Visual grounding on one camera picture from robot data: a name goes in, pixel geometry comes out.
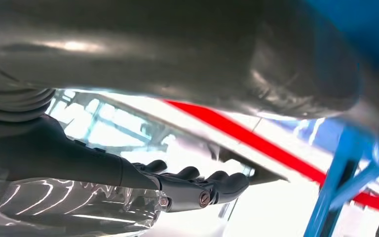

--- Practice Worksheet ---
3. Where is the blue steel shelf rack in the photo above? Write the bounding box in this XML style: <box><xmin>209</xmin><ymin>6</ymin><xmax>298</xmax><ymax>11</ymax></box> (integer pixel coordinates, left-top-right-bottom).
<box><xmin>302</xmin><ymin>0</ymin><xmax>379</xmax><ymax>237</ymax></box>

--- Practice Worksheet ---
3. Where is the white car, red stripe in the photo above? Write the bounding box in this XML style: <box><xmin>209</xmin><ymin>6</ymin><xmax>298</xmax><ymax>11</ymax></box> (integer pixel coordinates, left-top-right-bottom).
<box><xmin>45</xmin><ymin>88</ymin><xmax>379</xmax><ymax>237</ymax></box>

